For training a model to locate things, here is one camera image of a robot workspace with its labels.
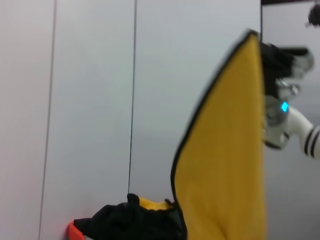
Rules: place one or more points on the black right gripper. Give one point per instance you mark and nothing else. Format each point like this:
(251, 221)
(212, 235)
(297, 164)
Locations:
(273, 67)

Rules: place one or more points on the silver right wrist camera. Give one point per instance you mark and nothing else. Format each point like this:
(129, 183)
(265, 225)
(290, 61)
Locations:
(303, 63)

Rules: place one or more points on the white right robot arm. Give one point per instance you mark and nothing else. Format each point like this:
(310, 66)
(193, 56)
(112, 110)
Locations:
(300, 125)

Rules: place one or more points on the yellow towel with black trim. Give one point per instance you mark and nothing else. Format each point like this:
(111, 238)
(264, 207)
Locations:
(225, 150)

